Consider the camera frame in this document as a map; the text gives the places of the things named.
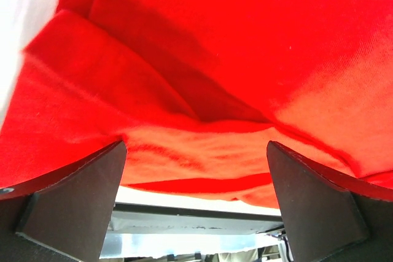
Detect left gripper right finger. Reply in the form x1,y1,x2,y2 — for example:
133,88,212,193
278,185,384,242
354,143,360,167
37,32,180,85
267,141,392,261

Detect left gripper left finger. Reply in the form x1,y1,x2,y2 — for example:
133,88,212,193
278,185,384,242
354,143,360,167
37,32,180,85
1,141,126,261

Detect red t shirt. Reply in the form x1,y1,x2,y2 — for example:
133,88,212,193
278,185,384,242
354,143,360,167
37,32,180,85
1,0,392,208

